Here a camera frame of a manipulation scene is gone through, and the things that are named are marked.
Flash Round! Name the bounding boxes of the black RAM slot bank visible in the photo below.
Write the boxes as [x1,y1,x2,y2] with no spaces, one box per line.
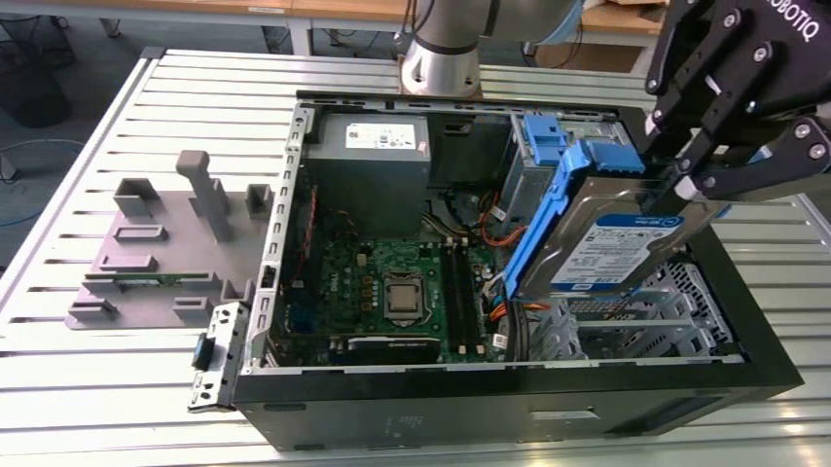
[439,236,490,357]

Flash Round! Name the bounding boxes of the silver CPU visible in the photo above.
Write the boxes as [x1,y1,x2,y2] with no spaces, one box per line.
[387,284,423,312]

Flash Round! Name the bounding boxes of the perforated metal disk bay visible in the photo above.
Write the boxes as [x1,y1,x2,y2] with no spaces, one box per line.
[522,260,747,364]

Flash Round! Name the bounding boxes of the grey power supply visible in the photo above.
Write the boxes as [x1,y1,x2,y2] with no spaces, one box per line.
[305,112,434,242]

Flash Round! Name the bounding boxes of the CPU socket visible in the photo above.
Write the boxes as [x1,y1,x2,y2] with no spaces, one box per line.
[379,270,431,326]

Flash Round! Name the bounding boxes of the black PC case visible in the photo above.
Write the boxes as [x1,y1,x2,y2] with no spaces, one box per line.
[230,89,807,451]

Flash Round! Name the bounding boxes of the blue plastic drive carrier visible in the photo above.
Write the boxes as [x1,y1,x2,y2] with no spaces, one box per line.
[521,115,571,167]

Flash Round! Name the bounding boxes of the wooden desk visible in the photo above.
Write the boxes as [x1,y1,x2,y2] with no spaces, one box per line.
[518,0,674,74]
[38,0,421,57]

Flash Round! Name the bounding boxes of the orange red power wires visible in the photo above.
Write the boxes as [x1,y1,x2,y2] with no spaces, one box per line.
[478,190,542,250]

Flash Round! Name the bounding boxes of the green RAM stick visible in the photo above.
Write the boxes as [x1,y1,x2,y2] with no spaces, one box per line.
[114,274,214,286]

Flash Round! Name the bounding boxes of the grey parts rack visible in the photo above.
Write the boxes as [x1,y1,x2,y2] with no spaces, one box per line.
[64,149,279,333]

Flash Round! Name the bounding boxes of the black graphics card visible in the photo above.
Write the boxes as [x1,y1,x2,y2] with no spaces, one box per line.
[329,334,445,367]

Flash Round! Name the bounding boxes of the black bin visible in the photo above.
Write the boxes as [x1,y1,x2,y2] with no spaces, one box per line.
[0,14,74,128]

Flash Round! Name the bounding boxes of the blue network cable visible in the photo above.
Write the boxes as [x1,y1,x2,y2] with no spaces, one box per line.
[0,137,87,230]

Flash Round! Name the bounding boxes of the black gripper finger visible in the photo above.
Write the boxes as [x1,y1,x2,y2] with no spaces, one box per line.
[653,116,831,216]
[639,0,781,162]

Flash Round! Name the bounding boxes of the grey metal drive cage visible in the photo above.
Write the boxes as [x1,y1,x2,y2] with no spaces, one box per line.
[499,112,642,234]

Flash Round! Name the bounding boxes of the hard disk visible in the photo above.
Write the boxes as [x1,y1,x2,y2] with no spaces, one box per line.
[505,140,735,303]

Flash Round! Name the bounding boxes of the metal slot cover bracket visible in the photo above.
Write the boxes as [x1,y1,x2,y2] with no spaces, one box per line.
[186,300,252,413]

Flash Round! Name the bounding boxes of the black power wire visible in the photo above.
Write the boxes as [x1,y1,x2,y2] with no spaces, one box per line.
[509,296,529,362]

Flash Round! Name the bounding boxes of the green motherboard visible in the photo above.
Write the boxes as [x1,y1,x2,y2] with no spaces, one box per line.
[275,236,521,367]

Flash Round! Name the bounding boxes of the black yellow wire bundle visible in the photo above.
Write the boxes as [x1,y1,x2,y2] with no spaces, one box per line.
[419,206,486,242]

